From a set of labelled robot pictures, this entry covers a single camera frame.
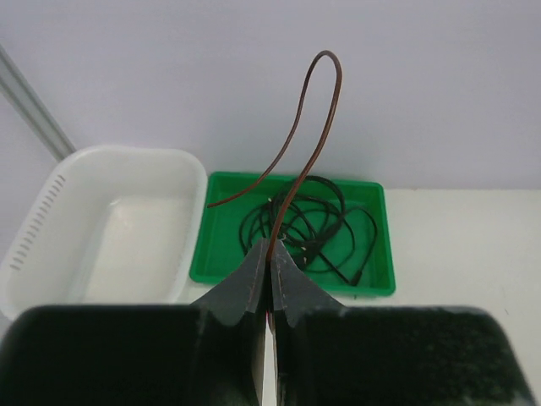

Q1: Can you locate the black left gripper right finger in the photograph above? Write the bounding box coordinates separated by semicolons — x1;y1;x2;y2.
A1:
270;244;535;405

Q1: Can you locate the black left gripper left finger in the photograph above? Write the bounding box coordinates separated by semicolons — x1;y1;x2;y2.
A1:
1;240;268;405

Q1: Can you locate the thick black cable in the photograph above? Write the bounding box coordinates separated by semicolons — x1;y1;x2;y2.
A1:
270;175;347;255

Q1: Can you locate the thin brown wire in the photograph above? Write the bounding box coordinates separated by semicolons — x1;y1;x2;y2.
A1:
206;50;344;259

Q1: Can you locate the green plastic tray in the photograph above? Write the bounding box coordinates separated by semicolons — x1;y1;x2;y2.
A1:
189;172;396;296

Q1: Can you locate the white plastic basin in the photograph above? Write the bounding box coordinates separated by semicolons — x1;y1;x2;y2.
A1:
1;145;208;319

